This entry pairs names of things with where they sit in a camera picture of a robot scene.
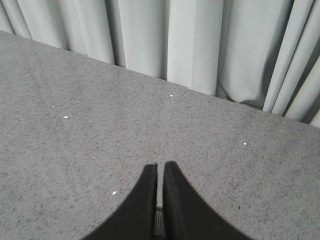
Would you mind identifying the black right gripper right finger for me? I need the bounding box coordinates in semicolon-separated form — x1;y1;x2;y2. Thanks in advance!
162;161;249;240

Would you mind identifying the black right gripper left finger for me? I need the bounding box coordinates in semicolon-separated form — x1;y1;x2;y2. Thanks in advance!
84;163;158;240

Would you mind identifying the light grey curtain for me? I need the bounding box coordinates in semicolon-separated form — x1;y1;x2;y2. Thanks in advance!
0;0;320;127

